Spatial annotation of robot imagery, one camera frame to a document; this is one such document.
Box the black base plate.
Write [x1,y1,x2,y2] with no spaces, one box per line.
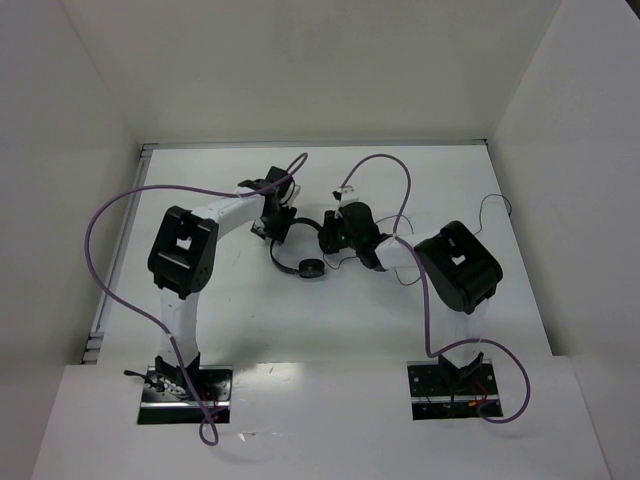
[407,361,503,421]
[123,366,233,425]

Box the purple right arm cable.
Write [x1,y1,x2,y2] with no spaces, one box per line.
[340,154,531,424]

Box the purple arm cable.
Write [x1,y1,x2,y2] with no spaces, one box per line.
[340,154,531,424]
[85,152,309,446]

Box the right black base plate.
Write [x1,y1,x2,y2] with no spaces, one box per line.
[407,361,503,421]

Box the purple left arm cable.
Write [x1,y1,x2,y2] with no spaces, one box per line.
[85,152,309,446]

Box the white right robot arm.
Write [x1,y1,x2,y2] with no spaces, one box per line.
[318,207,503,395]

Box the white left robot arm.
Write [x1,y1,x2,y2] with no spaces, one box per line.
[147,172,299,398]

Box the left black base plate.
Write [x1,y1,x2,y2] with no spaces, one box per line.
[123,366,233,425]

